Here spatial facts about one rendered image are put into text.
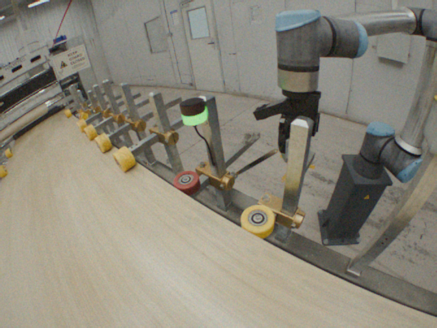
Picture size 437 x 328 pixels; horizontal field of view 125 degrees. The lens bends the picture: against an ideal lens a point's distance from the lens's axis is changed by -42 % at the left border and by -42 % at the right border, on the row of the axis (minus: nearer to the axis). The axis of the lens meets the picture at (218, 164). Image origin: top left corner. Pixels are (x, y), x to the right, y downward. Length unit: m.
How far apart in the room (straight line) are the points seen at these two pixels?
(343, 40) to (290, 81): 0.15
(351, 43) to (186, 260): 0.57
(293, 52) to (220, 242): 0.41
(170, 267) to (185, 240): 0.07
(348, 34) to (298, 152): 0.27
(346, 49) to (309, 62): 0.10
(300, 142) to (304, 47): 0.18
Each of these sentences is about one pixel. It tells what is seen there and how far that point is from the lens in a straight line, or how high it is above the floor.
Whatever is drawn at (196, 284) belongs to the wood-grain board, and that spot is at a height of 0.90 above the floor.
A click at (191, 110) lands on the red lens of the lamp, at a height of 1.12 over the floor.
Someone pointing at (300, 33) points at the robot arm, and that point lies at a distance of 0.39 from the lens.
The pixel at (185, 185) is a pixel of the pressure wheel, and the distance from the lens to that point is 0.57.
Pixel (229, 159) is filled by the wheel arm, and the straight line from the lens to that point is 0.70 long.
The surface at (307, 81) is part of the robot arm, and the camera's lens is 0.40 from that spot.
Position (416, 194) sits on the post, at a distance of 0.41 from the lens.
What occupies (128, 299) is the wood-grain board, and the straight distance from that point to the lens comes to 0.46.
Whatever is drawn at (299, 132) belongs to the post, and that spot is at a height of 1.10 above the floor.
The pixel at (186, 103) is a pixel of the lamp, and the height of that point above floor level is 1.13.
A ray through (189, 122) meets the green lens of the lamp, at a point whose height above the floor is 1.09.
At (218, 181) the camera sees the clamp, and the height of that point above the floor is 0.86.
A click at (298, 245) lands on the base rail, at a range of 0.67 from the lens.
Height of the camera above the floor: 1.29
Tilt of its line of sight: 38 degrees down
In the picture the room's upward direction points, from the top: 10 degrees counter-clockwise
